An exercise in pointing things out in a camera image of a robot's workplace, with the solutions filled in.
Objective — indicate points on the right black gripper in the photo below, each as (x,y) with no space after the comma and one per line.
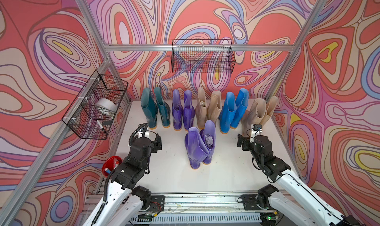
(241,139)

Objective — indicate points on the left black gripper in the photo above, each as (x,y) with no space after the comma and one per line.
(153,144)

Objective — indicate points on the beige boot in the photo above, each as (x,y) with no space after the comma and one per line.
(256,115)
(270,108)
(201,108)
(215,106)

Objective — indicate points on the blue boot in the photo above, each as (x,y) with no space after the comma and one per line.
(242,104)
(228,113)

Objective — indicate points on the teal boot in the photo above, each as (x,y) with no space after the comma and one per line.
(163,108)
(149,108)

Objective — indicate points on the dark purple boot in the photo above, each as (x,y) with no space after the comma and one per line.
(177,110)
(188,111)

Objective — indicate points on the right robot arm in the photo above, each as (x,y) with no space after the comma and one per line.
(286,192)

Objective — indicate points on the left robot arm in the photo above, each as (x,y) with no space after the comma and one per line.
(123,198)

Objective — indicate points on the red cup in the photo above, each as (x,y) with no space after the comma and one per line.
(112,162)

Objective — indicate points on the white marker in basket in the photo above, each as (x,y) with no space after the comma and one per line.
(105,124)

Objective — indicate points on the white tape roll in basket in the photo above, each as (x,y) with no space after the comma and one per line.
(105,104)

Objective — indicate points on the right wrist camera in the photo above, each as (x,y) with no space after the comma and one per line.
(256,129)

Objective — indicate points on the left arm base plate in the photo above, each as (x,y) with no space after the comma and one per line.
(154,204)

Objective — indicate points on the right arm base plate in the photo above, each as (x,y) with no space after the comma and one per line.
(254,202)

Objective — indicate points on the black wire basket left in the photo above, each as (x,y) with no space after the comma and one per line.
(81,116)

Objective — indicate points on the black wire basket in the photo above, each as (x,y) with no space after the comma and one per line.
(81,116)
(202,56)

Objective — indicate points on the black wire basket back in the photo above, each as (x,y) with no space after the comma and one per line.
(202,56)

